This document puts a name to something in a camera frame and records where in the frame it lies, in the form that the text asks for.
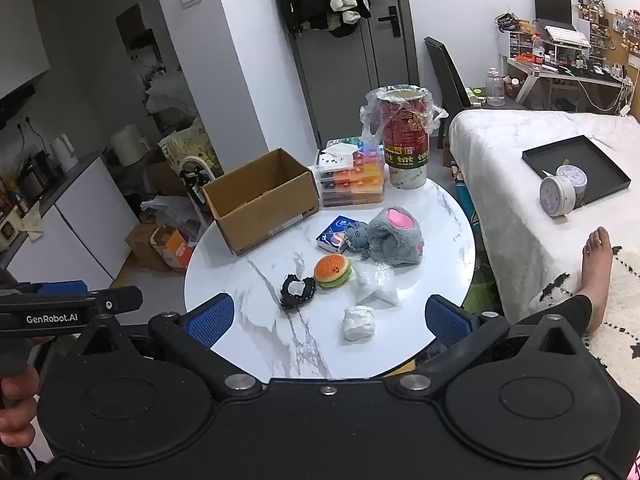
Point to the small desktop drawer organizer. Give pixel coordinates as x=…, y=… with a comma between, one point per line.
x=520, y=44

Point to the stack of colourful organizer boxes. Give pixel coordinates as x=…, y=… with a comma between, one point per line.
x=352, y=180

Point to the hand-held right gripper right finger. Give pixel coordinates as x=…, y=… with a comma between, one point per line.
x=447, y=321

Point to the clear water bottle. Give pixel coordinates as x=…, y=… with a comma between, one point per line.
x=495, y=89

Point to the colourful printed bag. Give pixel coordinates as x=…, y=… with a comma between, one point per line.
x=465, y=205

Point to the black lace scrunchie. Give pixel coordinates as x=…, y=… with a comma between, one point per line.
x=287, y=297

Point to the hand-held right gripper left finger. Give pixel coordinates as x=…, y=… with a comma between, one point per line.
x=210, y=319

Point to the white electric kettle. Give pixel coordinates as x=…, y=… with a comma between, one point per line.
x=64, y=152

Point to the green lid jar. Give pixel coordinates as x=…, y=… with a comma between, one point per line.
x=475, y=97

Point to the grey door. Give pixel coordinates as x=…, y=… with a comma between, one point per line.
x=345, y=80

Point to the person's bare foot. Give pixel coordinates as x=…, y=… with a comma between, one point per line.
x=595, y=280

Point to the brown cardboard box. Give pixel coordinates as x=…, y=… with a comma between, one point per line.
x=260, y=200

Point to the white crumpled soft lump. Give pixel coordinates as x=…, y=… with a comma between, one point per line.
x=358, y=324

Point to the grey plush paw toy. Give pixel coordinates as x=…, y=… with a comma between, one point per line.
x=397, y=240

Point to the clear plastic bin liner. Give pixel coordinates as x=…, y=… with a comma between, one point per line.
x=372, y=115

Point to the white plastic bag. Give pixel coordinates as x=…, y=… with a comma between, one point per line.
x=167, y=210

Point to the bed with white blanket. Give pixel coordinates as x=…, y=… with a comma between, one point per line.
x=515, y=210

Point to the person's left hand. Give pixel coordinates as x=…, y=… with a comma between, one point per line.
x=17, y=410

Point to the red cylindrical toy bin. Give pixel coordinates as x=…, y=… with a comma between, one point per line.
x=407, y=145

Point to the white black patterned rug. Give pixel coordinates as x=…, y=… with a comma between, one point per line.
x=625, y=320

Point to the white dotted paper packet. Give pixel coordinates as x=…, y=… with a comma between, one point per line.
x=339, y=156

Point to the orange cardboard box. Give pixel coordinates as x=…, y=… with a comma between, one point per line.
x=175, y=250

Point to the black tray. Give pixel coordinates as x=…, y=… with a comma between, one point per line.
x=595, y=160

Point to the shelf with figurines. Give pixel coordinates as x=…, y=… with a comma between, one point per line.
x=595, y=15

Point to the hamburger squishy toy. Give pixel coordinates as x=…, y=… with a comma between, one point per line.
x=332, y=271

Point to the denim octopus plush toy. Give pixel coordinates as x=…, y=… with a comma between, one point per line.
x=357, y=237

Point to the white keyboard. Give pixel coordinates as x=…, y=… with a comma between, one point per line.
x=567, y=35

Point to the yellow printed bag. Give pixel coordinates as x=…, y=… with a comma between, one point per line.
x=192, y=147

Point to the round floral tin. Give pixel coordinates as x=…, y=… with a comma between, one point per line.
x=557, y=195

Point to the white jug appliance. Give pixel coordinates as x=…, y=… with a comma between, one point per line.
x=129, y=146

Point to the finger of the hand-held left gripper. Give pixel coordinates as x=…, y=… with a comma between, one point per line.
x=117, y=299
x=62, y=287

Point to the cork pin board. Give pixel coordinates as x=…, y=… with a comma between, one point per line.
x=627, y=35

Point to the black chair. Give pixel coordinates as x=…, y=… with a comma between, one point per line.
x=447, y=75

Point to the white desk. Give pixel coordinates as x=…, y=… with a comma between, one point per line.
x=565, y=72

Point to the white kitchen cabinet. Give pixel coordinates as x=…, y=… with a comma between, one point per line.
x=75, y=225

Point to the clear plastic bag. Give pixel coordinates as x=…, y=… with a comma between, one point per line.
x=375, y=285

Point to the black monitor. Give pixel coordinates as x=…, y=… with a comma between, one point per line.
x=552, y=7

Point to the blue tissue pack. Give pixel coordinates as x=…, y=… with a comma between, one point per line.
x=330, y=235

